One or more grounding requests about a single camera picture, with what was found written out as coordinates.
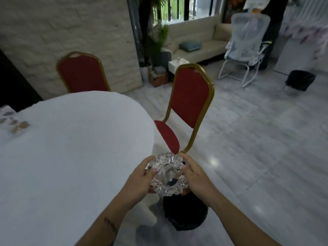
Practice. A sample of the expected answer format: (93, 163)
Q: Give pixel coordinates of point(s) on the person's right hand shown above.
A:
(198, 176)

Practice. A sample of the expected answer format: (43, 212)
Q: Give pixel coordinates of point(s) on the person's left hand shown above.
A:
(137, 180)

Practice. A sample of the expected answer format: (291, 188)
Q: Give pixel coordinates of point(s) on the person's left thumb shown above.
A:
(151, 173)

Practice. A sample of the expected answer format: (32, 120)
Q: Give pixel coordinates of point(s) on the person's right thumb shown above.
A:
(185, 170)

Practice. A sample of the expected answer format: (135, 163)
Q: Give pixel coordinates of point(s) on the clear crystal glass ashtray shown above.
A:
(167, 178)

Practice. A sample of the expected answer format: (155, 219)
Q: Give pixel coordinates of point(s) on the person's right forearm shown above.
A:
(238, 220)

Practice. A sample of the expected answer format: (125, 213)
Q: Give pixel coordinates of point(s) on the person's left forearm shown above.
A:
(105, 222)

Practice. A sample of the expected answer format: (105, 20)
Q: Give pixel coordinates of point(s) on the black trash bin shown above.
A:
(185, 210)
(300, 79)

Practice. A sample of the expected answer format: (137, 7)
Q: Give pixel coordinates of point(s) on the red gold-framed banquet chair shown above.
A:
(188, 99)
(83, 74)

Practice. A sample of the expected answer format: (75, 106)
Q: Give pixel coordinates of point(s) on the white tablecloth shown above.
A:
(69, 163)

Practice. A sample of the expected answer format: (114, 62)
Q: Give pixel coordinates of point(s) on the brown cardboard box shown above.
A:
(158, 78)

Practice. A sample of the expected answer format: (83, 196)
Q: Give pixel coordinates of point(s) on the small white side table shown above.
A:
(178, 65)

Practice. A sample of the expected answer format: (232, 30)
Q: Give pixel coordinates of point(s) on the blue cushion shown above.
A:
(190, 46)

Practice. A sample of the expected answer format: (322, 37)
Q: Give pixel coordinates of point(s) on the cream sofa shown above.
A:
(199, 39)

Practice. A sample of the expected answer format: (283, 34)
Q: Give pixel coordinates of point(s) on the green potted plant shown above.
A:
(158, 35)

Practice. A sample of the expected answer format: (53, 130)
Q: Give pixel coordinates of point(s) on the white mesh office chair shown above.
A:
(247, 43)

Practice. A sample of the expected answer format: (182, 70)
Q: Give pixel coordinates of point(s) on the plate of snacks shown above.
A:
(16, 123)

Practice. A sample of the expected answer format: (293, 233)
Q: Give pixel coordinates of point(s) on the grey leaning board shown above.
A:
(294, 56)

